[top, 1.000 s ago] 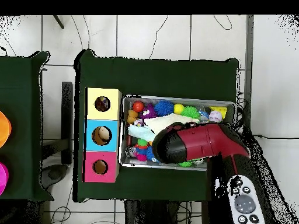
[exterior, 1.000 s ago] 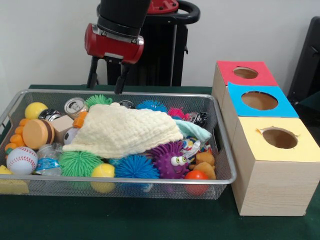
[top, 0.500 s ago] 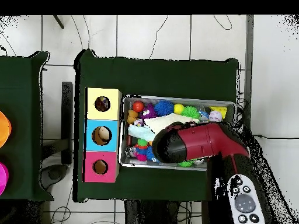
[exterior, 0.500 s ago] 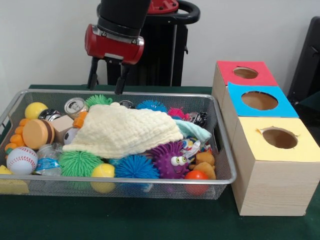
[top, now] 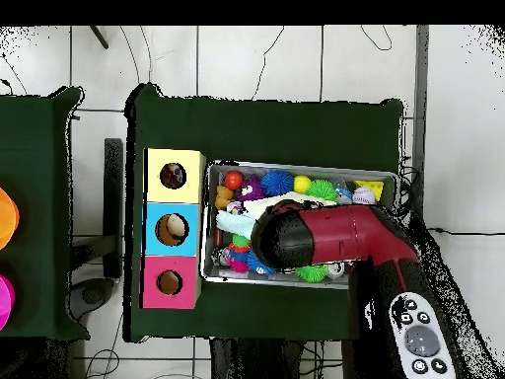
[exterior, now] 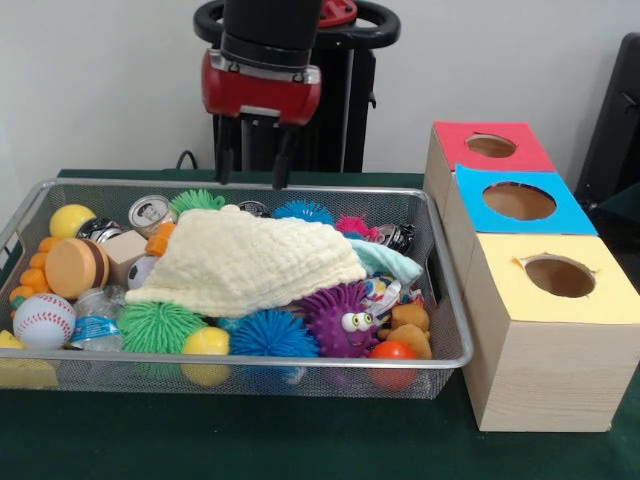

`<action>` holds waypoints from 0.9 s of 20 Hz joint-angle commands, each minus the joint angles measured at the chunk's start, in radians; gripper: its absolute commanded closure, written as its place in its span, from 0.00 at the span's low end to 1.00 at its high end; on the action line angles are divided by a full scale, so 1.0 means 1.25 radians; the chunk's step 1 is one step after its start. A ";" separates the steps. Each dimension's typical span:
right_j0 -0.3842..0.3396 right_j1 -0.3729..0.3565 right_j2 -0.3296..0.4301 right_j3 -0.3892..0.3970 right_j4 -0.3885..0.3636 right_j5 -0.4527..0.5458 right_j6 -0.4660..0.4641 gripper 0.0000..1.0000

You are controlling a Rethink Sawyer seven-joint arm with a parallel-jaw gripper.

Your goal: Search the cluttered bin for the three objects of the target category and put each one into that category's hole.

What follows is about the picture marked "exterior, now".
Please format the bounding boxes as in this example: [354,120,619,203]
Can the round wooden burger toy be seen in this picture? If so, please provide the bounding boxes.
[44,238,111,300]

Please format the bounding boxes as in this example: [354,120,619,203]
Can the wooden box with three holes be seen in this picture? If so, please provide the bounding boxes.
[422,120,640,434]

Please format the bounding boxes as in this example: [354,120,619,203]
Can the green spiky rubber ball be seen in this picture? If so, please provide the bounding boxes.
[118,301,209,354]

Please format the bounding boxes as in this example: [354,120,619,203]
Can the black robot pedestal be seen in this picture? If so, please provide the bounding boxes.
[193,0,401,174]

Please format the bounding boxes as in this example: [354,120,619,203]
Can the yellow ball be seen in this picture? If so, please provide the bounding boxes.
[180,327,232,387]

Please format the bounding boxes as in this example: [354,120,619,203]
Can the cream waffle cloth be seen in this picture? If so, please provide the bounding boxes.
[124,203,369,319]

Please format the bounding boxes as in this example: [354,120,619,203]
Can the black chair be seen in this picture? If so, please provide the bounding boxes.
[574,32,640,201]

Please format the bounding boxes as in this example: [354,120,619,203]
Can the light blue waffle cloth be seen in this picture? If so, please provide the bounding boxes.
[349,238,424,284]

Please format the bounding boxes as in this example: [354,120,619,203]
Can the orange ball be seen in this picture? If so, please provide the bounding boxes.
[368,340,419,392]

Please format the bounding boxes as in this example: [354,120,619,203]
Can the purple spiky monster ball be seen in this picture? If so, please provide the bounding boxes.
[299,282,381,359]

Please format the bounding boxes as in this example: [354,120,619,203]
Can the dark green table cloth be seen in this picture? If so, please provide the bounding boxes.
[0,168,640,480]

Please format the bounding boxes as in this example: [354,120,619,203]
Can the white baseball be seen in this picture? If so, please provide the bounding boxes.
[12,292,78,350]

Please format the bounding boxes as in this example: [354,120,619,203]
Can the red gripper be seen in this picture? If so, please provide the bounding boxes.
[201,48,322,192]

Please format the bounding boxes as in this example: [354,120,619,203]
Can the green cloth side table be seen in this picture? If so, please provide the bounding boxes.
[594,180,640,241]

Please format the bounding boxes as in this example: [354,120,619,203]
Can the silver mesh bin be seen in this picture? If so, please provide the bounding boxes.
[0,177,476,401]

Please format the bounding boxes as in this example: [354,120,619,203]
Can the small soccer ball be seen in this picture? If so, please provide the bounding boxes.
[127,255,159,291]

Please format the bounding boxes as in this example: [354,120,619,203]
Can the blue spiky rubber ball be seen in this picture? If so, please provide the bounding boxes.
[227,309,321,359]

